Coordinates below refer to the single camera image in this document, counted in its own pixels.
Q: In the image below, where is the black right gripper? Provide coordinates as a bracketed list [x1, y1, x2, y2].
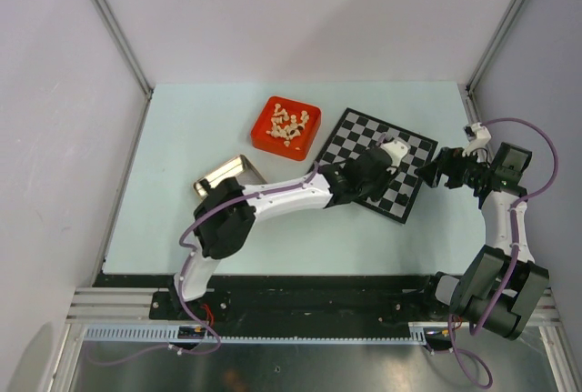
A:
[414, 144, 494, 189]

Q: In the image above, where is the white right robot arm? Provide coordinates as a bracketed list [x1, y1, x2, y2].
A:
[416, 143, 549, 340]

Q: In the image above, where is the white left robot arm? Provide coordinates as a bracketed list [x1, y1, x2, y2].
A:
[168, 141, 408, 319]

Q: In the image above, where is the pile of white chess pieces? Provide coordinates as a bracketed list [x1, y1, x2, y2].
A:
[266, 103, 310, 146]

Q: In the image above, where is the black and white chessboard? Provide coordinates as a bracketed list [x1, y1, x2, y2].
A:
[315, 108, 438, 224]

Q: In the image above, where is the red plastic tray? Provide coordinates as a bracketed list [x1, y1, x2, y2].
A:
[250, 96, 322, 161]

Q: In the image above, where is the gold metal tin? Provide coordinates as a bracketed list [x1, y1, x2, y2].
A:
[192, 155, 266, 199]

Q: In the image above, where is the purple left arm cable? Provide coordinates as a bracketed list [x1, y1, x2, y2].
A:
[85, 162, 328, 366]

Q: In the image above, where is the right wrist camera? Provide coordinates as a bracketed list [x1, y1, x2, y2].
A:
[462, 122, 491, 156]

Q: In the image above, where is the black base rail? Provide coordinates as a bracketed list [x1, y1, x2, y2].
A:
[149, 273, 474, 327]

